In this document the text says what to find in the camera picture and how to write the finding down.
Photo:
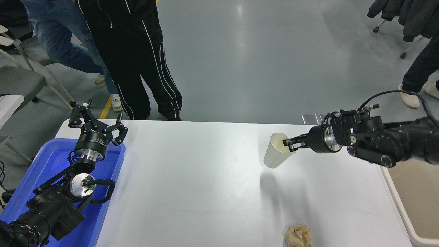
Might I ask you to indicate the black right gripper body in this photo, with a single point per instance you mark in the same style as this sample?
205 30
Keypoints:
317 139

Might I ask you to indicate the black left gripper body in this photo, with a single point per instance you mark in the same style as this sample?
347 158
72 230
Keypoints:
93 141

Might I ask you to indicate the white paper cup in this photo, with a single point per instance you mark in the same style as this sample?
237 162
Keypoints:
274 154

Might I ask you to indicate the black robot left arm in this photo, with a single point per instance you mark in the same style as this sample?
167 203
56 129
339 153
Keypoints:
51 209

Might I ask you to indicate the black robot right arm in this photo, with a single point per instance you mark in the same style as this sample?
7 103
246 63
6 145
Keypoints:
394 140

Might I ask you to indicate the metal floor plate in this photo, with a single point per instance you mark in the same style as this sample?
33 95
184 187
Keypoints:
322 116
310 118

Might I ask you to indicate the blue plastic tray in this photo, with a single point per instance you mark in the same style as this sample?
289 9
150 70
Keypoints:
51 161

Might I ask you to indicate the person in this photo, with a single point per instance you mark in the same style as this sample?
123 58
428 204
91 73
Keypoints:
420 72
58 34
133 51

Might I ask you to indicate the small white side table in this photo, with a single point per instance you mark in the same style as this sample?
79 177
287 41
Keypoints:
8 106

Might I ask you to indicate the crumpled tan paper ball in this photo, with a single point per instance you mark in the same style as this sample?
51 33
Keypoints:
297 236

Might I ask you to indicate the large pale bin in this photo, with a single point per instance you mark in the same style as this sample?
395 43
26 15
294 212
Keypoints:
418 199

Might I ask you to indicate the wheeled clothes rack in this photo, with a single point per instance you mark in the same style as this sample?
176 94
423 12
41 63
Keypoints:
376 30

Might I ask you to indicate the dark hanging jackets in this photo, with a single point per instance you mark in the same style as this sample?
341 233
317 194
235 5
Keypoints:
411 17

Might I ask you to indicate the grey chair with white frame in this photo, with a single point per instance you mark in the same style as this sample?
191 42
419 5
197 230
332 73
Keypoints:
17 82

